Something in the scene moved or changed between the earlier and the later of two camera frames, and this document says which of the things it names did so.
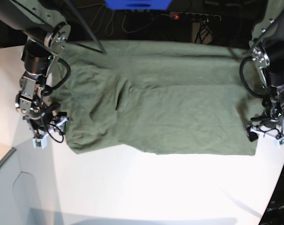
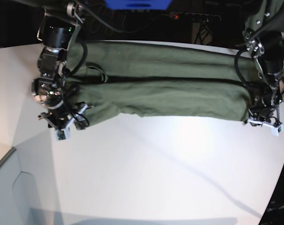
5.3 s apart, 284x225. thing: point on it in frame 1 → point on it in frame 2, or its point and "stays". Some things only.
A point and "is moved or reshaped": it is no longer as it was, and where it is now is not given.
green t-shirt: x=170 y=96 is moved or reshaped
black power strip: x=192 y=17 stays
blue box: x=137 y=4 stays
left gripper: x=39 y=113 → x=48 y=90
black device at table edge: x=279 y=210 stays
